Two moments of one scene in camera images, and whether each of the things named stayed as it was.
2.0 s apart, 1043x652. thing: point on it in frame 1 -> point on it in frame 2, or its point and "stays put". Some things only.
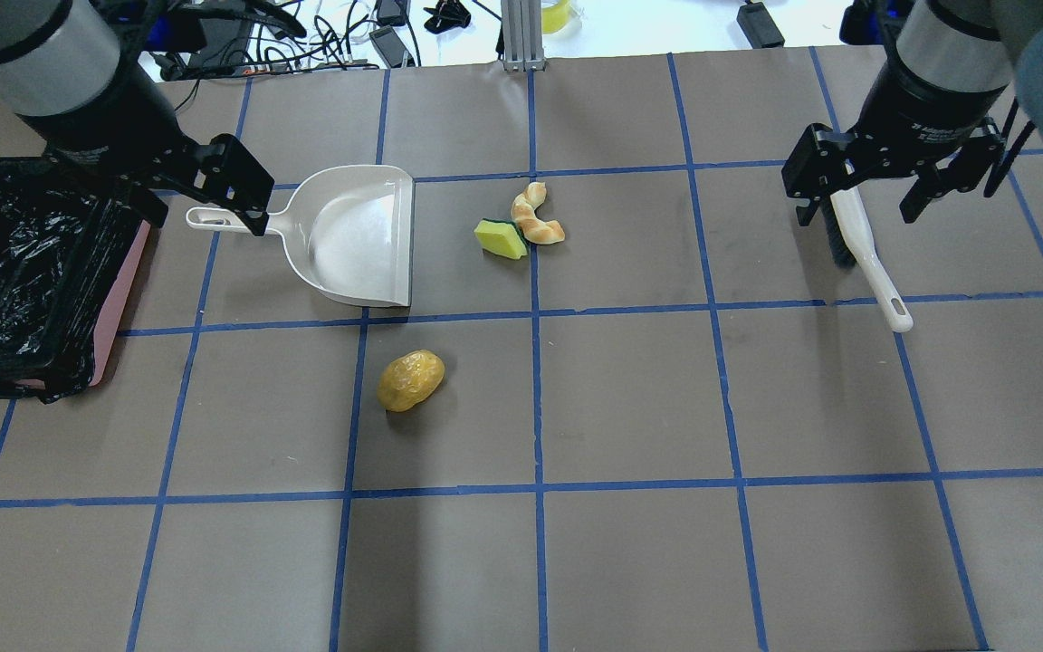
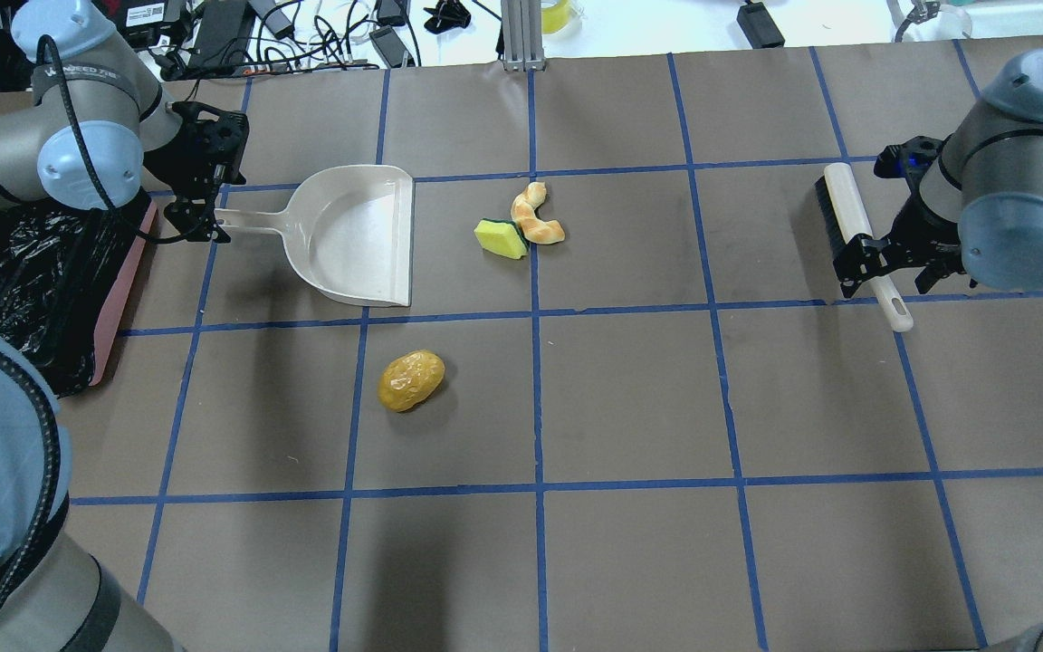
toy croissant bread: [523, 212] stays put
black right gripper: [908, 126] -> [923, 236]
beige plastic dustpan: [349, 229] stays put
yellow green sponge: [502, 237] stays put
